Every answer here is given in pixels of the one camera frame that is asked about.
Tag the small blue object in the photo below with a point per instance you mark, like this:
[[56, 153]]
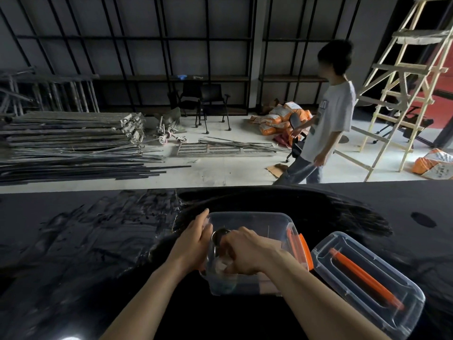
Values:
[[182, 77]]

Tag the person's right forearm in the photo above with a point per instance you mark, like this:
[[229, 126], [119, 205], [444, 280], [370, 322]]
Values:
[[311, 304]]

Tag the pile of dark metal rods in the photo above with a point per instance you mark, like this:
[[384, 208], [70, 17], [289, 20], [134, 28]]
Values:
[[70, 166]]

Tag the grey metal scaffold frames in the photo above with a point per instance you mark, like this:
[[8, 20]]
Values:
[[53, 92]]

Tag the narrow black metal shelf frame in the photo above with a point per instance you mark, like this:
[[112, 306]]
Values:
[[300, 40]]

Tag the black folding chair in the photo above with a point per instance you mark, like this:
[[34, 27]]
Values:
[[212, 93], [187, 93]]

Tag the single orange white sack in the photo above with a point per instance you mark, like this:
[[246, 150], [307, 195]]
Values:
[[433, 164]]

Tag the pile of orange white sacks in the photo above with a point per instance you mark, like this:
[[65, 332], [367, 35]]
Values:
[[278, 118]]

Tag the metal grid platform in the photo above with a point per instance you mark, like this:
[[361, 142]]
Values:
[[223, 148]]

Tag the wooden step ladder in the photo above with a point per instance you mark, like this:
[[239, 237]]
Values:
[[400, 92]]

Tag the person's left hand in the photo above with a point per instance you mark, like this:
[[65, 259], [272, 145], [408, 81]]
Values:
[[189, 246]]

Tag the brown cardboard piece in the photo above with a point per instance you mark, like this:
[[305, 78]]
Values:
[[278, 169]]

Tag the wide black metal shelf frame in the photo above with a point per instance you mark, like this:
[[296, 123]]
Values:
[[162, 38]]

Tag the person's left forearm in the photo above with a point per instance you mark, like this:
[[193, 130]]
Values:
[[148, 304]]

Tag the cluster of caster wheels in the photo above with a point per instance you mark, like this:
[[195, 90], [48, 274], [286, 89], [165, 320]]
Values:
[[168, 134]]

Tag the person's right fingers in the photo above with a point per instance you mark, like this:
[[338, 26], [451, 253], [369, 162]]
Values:
[[231, 244]]

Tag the round metal object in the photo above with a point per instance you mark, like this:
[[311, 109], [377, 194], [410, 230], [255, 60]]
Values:
[[216, 235]]

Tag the stack of metal scaffold planks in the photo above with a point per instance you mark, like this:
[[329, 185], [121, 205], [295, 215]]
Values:
[[70, 129]]

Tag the clear plastic storage box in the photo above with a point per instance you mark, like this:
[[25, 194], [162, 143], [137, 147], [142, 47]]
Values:
[[262, 226]]

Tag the person's right hand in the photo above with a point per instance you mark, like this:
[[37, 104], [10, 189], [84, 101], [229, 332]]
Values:
[[251, 253]]

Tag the person's left thumb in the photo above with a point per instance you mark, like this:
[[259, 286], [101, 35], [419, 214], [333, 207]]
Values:
[[202, 217]]

